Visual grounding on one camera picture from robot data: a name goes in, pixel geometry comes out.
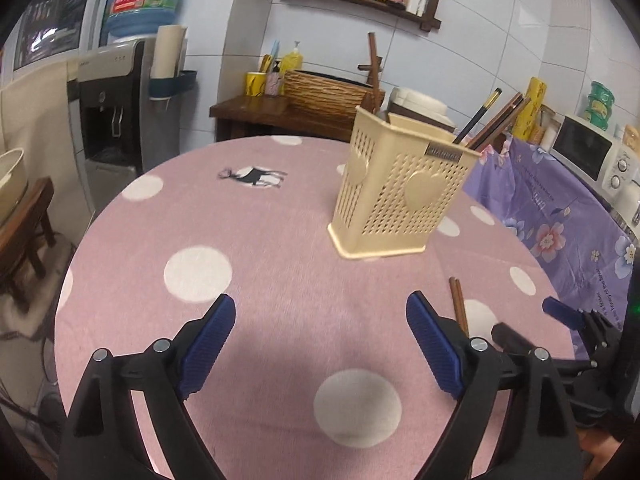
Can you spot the white microwave oven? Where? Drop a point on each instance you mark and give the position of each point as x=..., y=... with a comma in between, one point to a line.
x=603, y=163

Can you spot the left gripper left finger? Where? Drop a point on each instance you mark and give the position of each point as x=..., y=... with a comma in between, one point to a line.
x=102, y=438

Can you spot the yellow mug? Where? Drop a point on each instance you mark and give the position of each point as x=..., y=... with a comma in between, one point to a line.
x=255, y=84

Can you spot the black gold-band chopstick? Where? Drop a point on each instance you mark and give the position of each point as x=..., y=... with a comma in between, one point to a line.
x=477, y=116

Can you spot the purple floral cloth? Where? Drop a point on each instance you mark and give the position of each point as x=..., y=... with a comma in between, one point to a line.
x=587, y=257

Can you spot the white brown rice cooker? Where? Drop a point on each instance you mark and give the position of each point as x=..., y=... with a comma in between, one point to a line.
x=420, y=107

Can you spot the dark wooden counter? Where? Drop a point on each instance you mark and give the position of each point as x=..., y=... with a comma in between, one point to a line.
x=245, y=116

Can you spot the dark wooden chair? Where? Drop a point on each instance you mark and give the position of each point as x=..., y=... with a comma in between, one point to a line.
x=19, y=239

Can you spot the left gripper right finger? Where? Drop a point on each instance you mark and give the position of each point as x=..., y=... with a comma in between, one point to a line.
x=538, y=437

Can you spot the green stacked cups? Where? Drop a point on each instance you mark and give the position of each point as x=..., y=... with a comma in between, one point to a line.
x=599, y=108

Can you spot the bronze faucet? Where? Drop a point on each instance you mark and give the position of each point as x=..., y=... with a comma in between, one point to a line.
x=372, y=102

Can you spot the yellow soap bottle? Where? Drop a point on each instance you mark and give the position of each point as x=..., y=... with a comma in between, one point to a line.
x=292, y=60

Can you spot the window with frame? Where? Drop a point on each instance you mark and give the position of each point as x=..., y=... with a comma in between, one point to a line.
x=50, y=30

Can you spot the woven basin sink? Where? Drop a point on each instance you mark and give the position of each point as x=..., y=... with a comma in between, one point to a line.
x=328, y=97

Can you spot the yellow roll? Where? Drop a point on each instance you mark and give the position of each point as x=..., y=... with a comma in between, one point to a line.
x=525, y=122

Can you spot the pink polka dot tablecloth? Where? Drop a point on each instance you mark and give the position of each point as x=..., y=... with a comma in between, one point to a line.
x=321, y=377

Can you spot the water dispenser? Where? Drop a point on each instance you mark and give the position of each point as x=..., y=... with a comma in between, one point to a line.
x=125, y=133

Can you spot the cream cooking pot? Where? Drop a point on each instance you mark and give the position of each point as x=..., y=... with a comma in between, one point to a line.
x=13, y=183

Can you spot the cream plastic utensil holder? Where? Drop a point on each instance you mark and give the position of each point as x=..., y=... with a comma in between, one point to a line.
x=400, y=178

